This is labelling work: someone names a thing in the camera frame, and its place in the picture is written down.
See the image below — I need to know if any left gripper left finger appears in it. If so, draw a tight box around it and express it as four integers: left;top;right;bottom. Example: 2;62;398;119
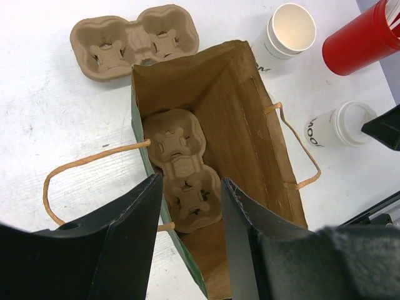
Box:
1;174;163;299

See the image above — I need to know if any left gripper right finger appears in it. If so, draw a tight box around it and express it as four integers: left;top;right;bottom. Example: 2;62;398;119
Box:
221;178;399;299

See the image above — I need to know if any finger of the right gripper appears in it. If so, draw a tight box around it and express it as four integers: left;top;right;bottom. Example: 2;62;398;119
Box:
361;104;400;151

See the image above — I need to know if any white paper coffee cup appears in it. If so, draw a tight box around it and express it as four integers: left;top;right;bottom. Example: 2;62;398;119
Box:
304;101;377;148

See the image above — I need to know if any brown cardboard cup carrier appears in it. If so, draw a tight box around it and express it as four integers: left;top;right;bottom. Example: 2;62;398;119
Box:
143;109;222;233

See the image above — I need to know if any red straw holder cup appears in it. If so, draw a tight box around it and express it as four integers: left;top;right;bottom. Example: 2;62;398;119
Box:
322;1;399;76

